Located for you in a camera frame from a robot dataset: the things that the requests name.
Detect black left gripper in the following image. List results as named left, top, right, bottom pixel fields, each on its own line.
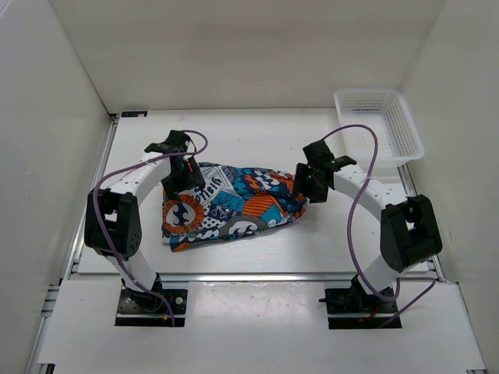
left=161, top=157, right=205, bottom=202

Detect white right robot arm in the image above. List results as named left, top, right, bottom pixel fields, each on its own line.
left=293, top=140, right=443, bottom=313

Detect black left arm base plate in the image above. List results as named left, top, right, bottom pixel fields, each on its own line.
left=115, top=287, right=188, bottom=328

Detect colourful patterned shorts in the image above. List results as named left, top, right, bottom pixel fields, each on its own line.
left=161, top=163, right=308, bottom=252

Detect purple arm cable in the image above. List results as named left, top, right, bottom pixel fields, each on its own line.
left=321, top=123, right=437, bottom=328
left=95, top=129, right=210, bottom=326

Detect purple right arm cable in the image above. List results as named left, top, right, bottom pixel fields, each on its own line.
left=321, top=123, right=437, bottom=328

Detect white plastic mesh basket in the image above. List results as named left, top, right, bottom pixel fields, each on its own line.
left=334, top=88, right=424, bottom=171

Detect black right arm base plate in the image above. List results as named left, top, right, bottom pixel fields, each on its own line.
left=318, top=288, right=402, bottom=330

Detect dark label sticker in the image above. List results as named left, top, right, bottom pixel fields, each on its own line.
left=121, top=111, right=148, bottom=118

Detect aluminium table edge rail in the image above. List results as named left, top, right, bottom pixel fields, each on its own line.
left=69, top=268, right=437, bottom=283

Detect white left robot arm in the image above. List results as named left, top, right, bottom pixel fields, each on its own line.
left=84, top=129, right=205, bottom=315

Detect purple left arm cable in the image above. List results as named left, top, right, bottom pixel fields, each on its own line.
left=95, top=129, right=210, bottom=326

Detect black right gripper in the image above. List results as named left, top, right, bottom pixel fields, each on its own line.
left=292, top=163, right=330, bottom=203

